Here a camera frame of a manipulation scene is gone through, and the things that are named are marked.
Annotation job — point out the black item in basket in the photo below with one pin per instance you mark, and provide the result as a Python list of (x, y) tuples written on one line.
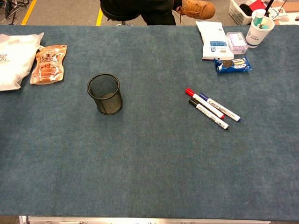
[(245, 9)]

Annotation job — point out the orange peanut snack pouch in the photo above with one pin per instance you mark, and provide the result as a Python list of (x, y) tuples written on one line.
[(47, 65)]

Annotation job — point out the white paper cup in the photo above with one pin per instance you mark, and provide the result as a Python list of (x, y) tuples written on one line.
[(255, 37)]

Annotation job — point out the blue cap whiteboard marker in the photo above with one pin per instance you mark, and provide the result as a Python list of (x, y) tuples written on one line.
[(222, 109)]

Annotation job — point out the brown cardboard box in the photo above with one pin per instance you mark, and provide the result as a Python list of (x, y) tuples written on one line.
[(289, 7)]

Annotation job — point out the white green tube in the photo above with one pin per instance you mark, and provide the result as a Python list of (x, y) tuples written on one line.
[(258, 16)]

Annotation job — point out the white plastic bag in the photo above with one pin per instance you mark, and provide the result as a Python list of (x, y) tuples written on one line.
[(14, 60)]

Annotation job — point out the black mesh pen cup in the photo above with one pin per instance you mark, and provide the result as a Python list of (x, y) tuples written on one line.
[(109, 105)]

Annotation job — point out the white plastic basket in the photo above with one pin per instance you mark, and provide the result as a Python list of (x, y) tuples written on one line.
[(236, 11)]

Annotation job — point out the tan leather boot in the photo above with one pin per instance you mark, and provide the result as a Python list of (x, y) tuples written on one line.
[(198, 9)]

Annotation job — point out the person black trousers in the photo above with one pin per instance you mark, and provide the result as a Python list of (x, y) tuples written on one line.
[(140, 7)]

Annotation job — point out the red cap whiteboard marker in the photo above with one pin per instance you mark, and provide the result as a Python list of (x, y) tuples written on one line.
[(189, 92)]

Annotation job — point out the red item in basket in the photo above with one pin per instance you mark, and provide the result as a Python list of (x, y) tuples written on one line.
[(257, 4)]

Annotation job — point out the aluminium table edge rail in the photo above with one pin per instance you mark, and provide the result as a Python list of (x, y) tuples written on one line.
[(140, 220)]

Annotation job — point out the clear box purple contents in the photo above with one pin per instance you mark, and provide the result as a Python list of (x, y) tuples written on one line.
[(237, 42)]

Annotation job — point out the blue cookie pack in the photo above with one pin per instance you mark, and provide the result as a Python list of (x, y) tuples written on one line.
[(233, 65)]

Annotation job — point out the white printed package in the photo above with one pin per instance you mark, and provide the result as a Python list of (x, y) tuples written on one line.
[(279, 12)]

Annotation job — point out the black round stool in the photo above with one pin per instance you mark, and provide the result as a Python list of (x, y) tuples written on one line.
[(109, 15)]

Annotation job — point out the white blue tissue pack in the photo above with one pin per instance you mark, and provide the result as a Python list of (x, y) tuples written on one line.
[(213, 39)]

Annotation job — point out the black cap whiteboard marker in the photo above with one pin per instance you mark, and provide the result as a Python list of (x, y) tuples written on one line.
[(210, 115)]

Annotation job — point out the blue felt table cloth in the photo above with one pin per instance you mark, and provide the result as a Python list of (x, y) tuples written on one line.
[(149, 151)]

